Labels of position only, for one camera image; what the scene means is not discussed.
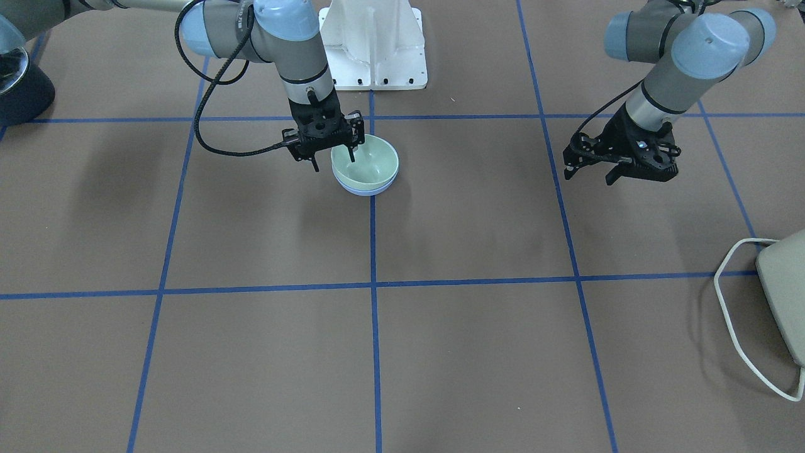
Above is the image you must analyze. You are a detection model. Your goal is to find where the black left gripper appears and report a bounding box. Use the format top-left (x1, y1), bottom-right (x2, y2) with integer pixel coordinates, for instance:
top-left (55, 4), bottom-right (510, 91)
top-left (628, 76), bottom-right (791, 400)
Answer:
top-left (563, 106), bottom-right (681, 186)

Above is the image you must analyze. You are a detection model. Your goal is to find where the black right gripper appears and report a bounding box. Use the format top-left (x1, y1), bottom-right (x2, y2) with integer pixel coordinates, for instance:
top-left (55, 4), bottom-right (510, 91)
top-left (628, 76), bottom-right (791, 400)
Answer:
top-left (282, 94), bottom-right (365, 172)

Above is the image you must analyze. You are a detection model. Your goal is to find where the green bowl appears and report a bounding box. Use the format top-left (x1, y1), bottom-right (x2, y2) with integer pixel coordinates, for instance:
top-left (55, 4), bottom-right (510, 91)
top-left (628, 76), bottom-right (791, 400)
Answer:
top-left (330, 134), bottom-right (400, 183)

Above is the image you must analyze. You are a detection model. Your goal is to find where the blue bowl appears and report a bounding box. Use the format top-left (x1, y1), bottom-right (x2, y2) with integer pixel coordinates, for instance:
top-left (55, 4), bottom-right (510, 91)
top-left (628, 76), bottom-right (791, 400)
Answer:
top-left (335, 173), bottom-right (397, 197)

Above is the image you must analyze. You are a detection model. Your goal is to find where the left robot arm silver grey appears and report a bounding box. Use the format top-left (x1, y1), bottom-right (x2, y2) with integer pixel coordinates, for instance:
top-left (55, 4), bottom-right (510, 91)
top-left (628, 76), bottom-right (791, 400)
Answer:
top-left (563, 1), bottom-right (777, 185)

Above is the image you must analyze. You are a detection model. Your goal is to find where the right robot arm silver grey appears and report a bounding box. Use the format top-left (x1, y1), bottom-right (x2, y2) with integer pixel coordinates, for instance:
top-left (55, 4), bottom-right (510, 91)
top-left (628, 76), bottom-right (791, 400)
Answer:
top-left (1, 1), bottom-right (365, 162)

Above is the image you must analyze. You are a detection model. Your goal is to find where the cream toaster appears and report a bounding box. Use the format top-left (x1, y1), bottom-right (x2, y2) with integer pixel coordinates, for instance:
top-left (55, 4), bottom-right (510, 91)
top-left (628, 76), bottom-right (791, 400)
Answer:
top-left (756, 230), bottom-right (804, 366)

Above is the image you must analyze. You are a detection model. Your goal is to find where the dark blue pot with lid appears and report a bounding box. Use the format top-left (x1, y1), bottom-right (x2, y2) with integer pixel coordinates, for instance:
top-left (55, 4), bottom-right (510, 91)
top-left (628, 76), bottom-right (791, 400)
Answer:
top-left (1, 15), bottom-right (55, 127)

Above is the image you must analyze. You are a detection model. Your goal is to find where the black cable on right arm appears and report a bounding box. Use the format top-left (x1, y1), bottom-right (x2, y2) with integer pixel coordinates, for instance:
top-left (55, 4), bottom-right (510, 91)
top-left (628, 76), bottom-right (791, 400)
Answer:
top-left (174, 0), bottom-right (296, 157)

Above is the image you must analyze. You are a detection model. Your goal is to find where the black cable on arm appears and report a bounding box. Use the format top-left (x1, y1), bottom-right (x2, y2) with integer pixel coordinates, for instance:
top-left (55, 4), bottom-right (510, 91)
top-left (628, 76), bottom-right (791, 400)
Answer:
top-left (571, 81), bottom-right (642, 158)
top-left (174, 0), bottom-right (296, 157)

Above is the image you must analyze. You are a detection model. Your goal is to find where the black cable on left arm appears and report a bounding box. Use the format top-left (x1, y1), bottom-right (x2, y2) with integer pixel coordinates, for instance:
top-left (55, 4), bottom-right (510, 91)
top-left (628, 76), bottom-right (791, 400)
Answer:
top-left (571, 81), bottom-right (642, 158)

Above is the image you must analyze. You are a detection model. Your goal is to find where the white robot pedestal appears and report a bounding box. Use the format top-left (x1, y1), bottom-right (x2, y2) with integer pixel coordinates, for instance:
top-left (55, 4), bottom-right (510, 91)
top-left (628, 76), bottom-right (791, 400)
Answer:
top-left (318, 1), bottom-right (428, 91)

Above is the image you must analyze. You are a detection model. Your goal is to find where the white toaster power cord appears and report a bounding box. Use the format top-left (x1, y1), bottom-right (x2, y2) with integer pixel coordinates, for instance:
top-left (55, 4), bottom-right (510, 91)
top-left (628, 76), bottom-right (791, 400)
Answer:
top-left (714, 238), bottom-right (805, 402)

